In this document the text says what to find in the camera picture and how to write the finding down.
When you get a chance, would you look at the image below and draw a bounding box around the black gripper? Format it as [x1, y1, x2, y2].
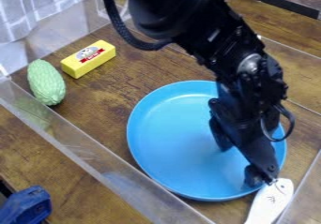
[210, 98, 295, 187]

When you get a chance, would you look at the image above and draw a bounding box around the white toy fish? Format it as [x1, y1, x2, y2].
[245, 178, 295, 224]

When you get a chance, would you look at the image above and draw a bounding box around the blue round tray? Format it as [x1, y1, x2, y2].
[127, 81, 288, 202]

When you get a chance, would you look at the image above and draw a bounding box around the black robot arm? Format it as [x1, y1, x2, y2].
[130, 0, 293, 186]

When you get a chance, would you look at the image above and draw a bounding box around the yellow rectangular block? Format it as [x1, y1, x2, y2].
[61, 40, 117, 79]

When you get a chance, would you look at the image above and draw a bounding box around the green bumpy toy gourd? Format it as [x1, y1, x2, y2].
[28, 59, 67, 106]

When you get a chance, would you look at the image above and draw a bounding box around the blue clamp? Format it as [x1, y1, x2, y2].
[0, 186, 53, 224]

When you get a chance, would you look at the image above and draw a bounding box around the clear acrylic barrier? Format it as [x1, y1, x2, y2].
[0, 0, 321, 224]

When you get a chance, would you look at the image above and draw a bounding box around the white checkered curtain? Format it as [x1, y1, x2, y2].
[0, 0, 114, 44]

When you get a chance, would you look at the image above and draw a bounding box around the black cable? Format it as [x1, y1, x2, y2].
[98, 0, 173, 52]

